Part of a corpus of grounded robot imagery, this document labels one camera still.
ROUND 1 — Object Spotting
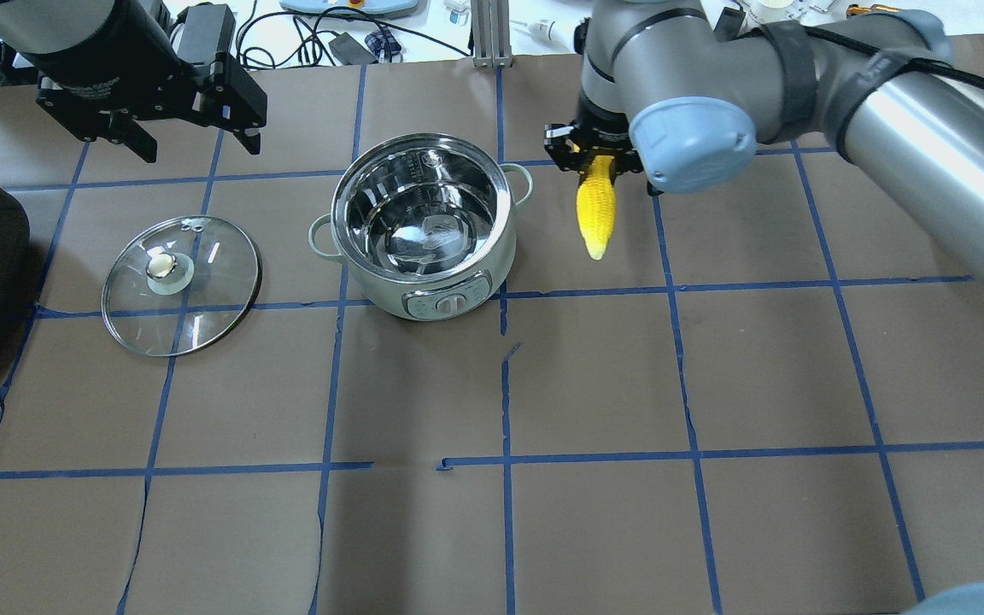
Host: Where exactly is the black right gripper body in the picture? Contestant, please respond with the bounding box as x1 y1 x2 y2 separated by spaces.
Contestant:
571 94 636 170

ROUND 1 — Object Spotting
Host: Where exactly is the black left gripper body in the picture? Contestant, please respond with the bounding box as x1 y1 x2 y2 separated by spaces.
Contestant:
35 4 235 141

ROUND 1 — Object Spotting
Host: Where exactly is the yellow corn cob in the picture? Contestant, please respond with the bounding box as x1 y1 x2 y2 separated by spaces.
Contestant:
577 155 617 261

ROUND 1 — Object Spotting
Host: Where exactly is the glass pot lid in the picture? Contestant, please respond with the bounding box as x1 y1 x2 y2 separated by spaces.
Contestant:
99 215 262 358

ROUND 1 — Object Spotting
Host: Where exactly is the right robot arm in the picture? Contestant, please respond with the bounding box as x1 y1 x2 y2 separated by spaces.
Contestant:
544 1 984 283

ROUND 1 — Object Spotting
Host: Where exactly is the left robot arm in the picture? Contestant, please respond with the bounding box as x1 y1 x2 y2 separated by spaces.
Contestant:
0 1 268 163

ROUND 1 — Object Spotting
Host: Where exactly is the pale green electric pot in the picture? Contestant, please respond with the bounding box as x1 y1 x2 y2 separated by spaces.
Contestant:
307 133 535 322

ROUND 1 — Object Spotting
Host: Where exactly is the black power adapter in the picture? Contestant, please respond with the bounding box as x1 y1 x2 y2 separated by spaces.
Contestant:
328 32 378 66

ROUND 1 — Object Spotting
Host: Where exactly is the aluminium frame post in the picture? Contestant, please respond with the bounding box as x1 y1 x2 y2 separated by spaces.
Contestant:
470 0 514 67

